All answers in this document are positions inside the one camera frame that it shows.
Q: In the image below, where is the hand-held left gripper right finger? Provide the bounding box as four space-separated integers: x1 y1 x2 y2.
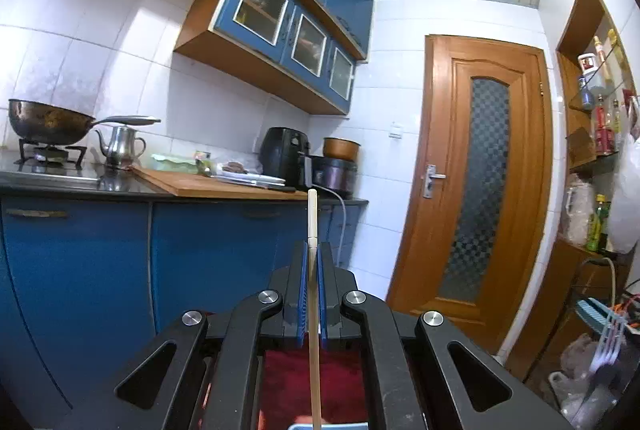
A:
318 241 571 430

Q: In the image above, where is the wooden door with glass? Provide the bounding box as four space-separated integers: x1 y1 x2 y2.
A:
386 34 554 357

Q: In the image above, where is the dark metal wok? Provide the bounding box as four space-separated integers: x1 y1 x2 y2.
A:
7 98 162 145

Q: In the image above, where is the pale green container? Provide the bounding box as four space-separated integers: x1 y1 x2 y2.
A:
150 153 202 173

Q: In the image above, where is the brown pot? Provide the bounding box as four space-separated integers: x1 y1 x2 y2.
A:
322 137 362 161

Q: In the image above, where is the wooden cutting board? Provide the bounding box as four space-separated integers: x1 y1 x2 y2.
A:
131 165 310 201

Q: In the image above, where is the black-handled kitchen cleaver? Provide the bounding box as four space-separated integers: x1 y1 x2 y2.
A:
210 174 297 193

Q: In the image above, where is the black gas stove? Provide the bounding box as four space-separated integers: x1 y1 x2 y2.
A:
12 137 101 183

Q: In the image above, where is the white power cable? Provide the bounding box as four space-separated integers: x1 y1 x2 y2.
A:
312 184 349 263

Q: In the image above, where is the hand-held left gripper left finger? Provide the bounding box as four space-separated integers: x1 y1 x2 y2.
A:
55 241 310 430

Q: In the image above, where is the wooden wall shelf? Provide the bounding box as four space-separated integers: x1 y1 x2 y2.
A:
505 0 640 383

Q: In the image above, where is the red floral plush blanket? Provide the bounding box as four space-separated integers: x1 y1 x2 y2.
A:
197 347 373 430

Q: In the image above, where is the dark rice cooker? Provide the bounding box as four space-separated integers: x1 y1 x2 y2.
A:
304 155 359 201

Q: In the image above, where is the plate with dark food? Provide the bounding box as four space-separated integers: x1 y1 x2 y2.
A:
220 161 261 177

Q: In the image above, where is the group of shelf bottles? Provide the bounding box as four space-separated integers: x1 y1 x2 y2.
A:
575 28 640 157

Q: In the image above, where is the clear plastic bag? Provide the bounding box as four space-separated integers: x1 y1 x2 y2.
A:
547 334 618 427

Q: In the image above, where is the light wooden chopstick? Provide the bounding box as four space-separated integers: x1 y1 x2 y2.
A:
307 189 324 430

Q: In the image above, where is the white plastic bag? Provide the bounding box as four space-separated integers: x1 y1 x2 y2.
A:
606 134 640 255

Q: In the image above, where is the black metal rack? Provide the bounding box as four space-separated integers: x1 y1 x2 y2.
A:
567 256 631 311

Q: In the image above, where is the silver door handle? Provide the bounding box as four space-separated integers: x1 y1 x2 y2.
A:
422 164 447 199

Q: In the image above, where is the steel kettle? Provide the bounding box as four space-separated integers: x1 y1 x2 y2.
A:
94 126 147 169

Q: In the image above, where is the glass-door blue wall cabinet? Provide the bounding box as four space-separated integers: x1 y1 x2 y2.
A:
173 0 368 115

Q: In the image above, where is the clear plastic jar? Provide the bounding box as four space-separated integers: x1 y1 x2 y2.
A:
561 174 597 247

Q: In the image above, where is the green bottle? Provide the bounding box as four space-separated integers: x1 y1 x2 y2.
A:
589 194 610 253

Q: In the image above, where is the light blue ribbed panel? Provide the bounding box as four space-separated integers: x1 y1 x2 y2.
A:
577 299 616 332

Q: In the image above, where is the black air fryer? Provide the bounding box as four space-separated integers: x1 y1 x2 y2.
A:
259 127 314 191

